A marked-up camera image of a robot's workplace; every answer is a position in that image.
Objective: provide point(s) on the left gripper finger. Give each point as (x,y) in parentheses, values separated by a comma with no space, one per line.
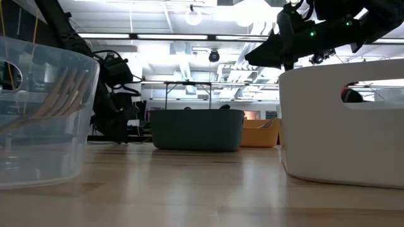
(112,126)

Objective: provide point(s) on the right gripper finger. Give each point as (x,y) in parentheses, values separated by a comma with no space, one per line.
(268,53)

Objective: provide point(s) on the gold fork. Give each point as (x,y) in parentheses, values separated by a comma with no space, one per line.
(63,94)
(76,94)

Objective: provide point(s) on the clear plastic bin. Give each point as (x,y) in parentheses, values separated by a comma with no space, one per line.
(47,164)

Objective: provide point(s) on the teal plastic bin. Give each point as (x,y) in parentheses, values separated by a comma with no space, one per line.
(195,130)

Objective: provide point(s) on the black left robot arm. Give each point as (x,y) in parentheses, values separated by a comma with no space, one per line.
(69,34)

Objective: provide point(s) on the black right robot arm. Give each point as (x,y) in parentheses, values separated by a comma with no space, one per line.
(385,19)

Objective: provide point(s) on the black round ceiling device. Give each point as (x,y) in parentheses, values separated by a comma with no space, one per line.
(214,56)

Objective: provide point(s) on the white globe pendant lamp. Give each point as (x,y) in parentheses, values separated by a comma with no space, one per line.
(193,17)

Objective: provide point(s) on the orange plastic bin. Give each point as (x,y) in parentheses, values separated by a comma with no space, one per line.
(259,138)

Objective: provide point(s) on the white plastic bin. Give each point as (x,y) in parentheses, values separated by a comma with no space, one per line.
(315,142)

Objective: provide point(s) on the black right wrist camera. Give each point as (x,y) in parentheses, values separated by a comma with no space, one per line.
(322,56)

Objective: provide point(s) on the black aluminium table frame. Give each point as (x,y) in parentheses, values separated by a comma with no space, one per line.
(142,138)

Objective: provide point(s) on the black folding table frame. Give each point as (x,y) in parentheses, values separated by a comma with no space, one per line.
(187,83)

